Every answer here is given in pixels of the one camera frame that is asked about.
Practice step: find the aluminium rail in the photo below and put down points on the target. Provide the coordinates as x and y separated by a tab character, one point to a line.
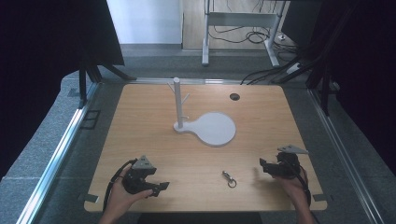
59	155
339	149

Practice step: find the black tripod stand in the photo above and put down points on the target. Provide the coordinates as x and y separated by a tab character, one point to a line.
90	74
320	74

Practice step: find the person's left hand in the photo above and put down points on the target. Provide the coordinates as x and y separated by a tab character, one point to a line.
120	199

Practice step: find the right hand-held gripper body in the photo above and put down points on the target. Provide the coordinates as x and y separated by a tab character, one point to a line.
288	166

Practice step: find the white metal desk frame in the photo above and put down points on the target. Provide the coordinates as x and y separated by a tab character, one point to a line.
239	19

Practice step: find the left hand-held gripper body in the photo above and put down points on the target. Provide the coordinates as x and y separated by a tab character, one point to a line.
137	180

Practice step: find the person's right hand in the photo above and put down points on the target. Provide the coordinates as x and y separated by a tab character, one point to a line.
292	186

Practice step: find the black curtain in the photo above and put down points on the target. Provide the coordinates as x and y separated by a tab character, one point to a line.
46	46
358	62

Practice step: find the white stand with pegs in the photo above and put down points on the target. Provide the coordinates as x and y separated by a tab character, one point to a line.
214	129

